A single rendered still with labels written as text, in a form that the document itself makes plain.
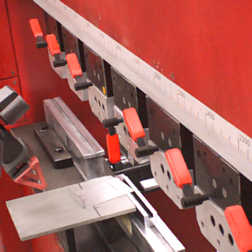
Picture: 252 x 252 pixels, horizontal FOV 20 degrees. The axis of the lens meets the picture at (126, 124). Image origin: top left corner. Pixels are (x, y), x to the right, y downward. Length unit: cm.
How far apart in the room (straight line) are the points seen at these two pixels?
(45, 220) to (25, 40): 93
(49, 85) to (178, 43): 140
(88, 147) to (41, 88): 50
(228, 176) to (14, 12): 147
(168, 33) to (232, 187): 26
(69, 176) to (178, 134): 94
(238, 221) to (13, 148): 73
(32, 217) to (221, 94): 76
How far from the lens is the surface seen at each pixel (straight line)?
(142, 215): 154
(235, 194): 96
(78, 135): 205
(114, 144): 140
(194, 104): 102
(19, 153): 152
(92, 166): 195
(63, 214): 158
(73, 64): 159
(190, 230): 284
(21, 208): 163
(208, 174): 103
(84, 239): 171
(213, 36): 92
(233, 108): 91
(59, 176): 203
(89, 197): 163
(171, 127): 114
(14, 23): 233
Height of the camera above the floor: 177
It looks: 23 degrees down
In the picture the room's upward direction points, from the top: 6 degrees counter-clockwise
